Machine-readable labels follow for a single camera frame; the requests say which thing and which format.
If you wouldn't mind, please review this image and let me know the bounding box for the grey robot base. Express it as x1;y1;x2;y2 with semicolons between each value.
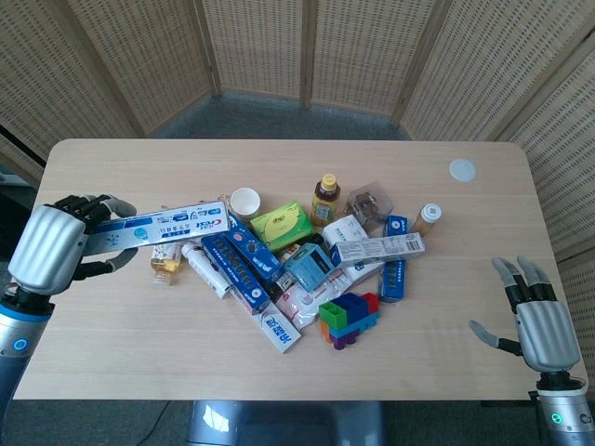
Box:
185;400;388;446

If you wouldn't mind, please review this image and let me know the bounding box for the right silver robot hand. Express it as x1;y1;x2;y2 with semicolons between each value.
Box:
468;255;583;374

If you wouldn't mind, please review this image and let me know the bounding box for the floral label tea bottle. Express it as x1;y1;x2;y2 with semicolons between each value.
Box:
149;202;186;286

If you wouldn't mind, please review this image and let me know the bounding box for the long white blue box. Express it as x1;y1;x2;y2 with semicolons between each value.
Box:
330;231;427;269

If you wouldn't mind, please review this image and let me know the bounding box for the yellow cap tea bottle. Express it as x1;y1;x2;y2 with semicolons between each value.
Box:
310;173;342;228

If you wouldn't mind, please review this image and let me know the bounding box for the small blue Oreo box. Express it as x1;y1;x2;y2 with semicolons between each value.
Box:
378;215;411;304

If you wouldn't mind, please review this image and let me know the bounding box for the white round lid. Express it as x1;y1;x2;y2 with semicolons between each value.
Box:
448;158;479;183

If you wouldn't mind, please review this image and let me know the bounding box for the pink wet wipes pack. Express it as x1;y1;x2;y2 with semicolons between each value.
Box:
273;269;348;336

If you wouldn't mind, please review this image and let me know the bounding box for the green tissue pack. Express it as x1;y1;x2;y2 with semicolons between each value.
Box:
249;200;316;255

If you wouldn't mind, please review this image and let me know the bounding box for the white tissue pack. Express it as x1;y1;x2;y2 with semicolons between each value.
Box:
323;214;388;285

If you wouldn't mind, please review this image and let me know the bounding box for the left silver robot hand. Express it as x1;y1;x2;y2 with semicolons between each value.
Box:
7;193;139;296

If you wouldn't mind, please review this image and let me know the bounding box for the white cap milk tea bottle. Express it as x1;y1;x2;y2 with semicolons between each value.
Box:
412;202;444;236

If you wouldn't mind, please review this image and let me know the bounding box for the black floor cable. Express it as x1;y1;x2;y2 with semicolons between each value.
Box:
138;400;171;446

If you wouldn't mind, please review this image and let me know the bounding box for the woven folding screen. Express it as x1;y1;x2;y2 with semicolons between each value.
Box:
0;0;595;373

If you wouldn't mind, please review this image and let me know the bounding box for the white paper cup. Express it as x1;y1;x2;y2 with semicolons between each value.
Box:
230;187;261;221

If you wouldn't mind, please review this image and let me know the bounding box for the white box with blue text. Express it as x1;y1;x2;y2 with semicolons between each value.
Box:
257;306;304;356

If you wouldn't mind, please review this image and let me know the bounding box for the dark blue toothpaste box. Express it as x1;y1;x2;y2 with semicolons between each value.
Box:
200;233;273;318

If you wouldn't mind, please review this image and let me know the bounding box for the blue white Crest toothpaste box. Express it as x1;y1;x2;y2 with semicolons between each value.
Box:
82;200;232;257

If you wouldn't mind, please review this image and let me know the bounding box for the white tube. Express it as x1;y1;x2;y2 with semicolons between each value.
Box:
179;243;234;300

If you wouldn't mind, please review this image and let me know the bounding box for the light blue speaker box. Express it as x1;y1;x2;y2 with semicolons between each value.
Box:
282;243;336;294

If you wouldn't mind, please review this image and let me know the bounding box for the clear plastic box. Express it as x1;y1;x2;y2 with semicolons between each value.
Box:
343;182;391;234

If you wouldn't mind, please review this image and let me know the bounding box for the colourful building block toy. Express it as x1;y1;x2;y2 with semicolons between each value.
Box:
318;292;383;351

